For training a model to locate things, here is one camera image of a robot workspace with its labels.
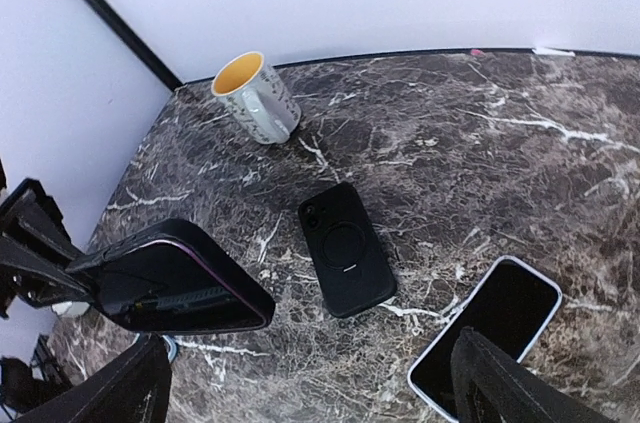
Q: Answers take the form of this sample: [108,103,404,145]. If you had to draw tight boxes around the white patterned mug yellow inside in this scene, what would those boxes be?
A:
[211,51,302,145]

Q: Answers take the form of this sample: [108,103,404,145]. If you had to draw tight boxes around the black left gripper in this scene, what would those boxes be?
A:
[1,178,90,318]

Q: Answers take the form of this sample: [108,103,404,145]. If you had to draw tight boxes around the black frame post left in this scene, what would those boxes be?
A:
[83,0,184,91]

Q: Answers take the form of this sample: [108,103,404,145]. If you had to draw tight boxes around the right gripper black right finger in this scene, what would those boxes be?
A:
[450,327,609,423]

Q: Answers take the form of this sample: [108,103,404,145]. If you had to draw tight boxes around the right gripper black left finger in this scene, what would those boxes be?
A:
[17,335,172,423]

